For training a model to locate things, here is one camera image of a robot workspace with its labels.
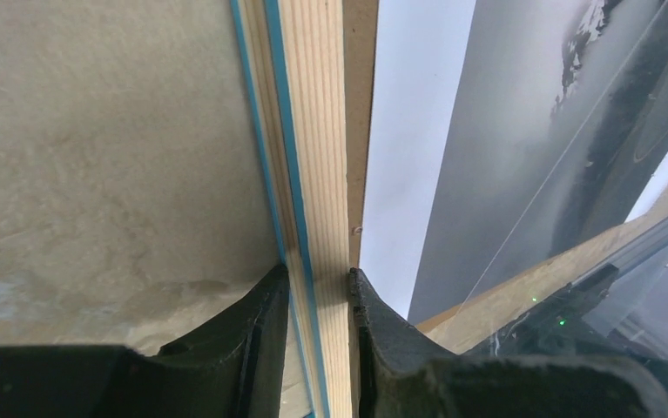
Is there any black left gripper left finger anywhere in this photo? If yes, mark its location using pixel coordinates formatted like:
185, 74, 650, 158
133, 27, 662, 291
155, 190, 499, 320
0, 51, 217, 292
0, 265, 289, 417

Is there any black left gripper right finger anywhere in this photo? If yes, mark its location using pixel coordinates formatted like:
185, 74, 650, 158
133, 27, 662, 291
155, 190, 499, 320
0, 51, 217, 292
348, 268, 668, 417

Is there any blue wooden picture frame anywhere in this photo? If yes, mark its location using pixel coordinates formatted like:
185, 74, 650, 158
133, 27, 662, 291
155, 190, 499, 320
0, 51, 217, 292
231, 1, 355, 417

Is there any brown cardboard backing board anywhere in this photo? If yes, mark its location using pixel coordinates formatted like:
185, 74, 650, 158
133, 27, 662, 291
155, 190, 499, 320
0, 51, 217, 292
341, 0, 668, 356

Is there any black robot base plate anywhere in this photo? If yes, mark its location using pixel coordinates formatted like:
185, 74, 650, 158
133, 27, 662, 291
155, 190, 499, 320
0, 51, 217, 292
467, 264, 668, 380

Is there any aluminium front rail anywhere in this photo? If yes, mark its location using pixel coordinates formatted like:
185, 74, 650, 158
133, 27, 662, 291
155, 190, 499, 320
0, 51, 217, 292
571, 217, 668, 289

